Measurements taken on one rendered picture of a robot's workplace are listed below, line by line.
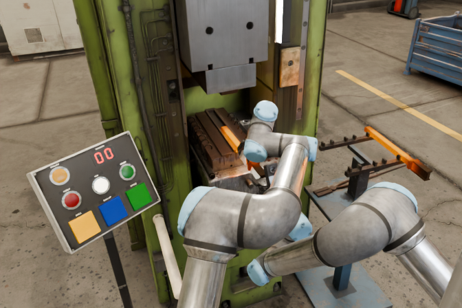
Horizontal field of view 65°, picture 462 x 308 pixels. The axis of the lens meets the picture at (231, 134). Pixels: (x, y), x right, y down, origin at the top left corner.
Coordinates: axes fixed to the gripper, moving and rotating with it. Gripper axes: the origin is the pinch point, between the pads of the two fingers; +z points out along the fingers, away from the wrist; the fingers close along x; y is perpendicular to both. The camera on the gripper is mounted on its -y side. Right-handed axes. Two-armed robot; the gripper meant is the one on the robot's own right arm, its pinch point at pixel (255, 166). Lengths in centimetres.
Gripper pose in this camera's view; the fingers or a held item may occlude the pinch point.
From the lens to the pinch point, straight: 139.0
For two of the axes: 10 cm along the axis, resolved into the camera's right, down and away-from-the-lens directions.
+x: 9.4, -2.1, 2.8
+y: 0.5, 8.7, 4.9
